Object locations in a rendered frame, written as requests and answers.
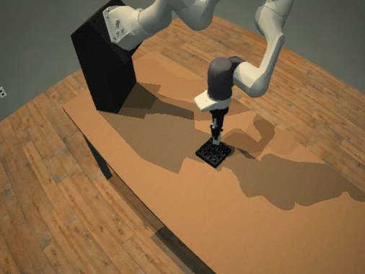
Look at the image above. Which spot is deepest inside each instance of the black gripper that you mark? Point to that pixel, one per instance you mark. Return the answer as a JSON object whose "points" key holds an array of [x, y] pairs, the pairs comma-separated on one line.
{"points": [[217, 122]]}

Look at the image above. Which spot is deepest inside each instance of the black knob panel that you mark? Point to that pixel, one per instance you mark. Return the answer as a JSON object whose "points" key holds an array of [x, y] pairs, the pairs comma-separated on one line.
{"points": [[208, 152]]}

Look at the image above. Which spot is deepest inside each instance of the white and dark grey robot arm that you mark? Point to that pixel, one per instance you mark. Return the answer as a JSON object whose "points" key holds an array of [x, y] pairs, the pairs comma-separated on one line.
{"points": [[131, 27]]}

